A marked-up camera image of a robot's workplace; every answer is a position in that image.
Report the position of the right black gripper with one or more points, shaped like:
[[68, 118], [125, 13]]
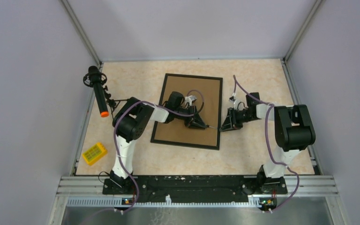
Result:
[[227, 125]]

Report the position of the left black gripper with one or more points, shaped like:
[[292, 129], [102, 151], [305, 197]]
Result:
[[197, 121]]

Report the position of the black picture frame brown backing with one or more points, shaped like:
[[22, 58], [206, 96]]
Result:
[[206, 89]]

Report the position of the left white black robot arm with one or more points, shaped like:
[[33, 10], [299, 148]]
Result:
[[131, 121]]

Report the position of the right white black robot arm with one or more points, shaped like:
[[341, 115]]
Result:
[[288, 131]]

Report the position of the yellow screw bit box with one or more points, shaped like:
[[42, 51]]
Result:
[[94, 153]]

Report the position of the black microphone orange tip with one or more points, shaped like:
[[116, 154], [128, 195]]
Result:
[[96, 79]]

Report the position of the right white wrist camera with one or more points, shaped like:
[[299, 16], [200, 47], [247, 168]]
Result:
[[235, 102]]

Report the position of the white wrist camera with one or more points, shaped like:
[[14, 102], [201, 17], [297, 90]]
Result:
[[189, 100], [235, 102]]

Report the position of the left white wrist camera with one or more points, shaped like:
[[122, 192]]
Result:
[[189, 100]]

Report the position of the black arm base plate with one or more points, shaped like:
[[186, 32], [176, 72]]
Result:
[[245, 184]]

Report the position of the white slotted cable duct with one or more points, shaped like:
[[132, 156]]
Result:
[[119, 202]]

